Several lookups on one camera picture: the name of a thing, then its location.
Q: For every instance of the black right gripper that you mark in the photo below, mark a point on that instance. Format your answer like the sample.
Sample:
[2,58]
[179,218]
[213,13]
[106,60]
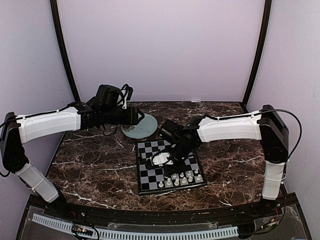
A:
[173,169]

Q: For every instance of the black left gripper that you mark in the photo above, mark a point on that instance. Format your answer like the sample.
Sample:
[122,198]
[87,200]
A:
[132,117]

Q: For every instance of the black grey chessboard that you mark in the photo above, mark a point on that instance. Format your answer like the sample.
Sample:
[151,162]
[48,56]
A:
[149,178]

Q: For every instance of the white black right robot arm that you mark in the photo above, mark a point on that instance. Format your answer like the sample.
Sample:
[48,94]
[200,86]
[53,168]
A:
[265,126]

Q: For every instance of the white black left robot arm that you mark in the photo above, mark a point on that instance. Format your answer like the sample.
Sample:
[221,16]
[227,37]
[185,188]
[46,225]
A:
[108,107]

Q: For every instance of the black chess pieces pile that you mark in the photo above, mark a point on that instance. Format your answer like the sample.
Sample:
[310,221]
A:
[146,157]

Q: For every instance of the pale green flower plate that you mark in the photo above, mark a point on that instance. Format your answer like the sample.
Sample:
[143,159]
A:
[146,127]

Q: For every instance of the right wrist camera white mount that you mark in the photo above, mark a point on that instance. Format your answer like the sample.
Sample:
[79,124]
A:
[161,159]

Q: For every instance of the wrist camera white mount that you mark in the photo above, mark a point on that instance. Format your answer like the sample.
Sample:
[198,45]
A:
[125,94]
[161,159]

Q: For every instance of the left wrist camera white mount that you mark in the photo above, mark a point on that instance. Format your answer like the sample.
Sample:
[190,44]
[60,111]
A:
[125,94]

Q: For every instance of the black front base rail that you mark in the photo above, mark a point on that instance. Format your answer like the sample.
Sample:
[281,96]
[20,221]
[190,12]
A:
[240,214]

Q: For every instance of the white slotted cable duct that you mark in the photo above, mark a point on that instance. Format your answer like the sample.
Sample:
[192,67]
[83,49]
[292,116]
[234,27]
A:
[123,231]

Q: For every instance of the left black frame post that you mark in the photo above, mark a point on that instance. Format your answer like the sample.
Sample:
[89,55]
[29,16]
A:
[63,50]

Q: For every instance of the black frame post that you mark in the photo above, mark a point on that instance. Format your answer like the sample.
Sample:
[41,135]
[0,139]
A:
[63,50]
[258,54]

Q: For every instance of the right black frame post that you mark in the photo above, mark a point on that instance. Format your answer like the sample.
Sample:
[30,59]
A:
[258,54]

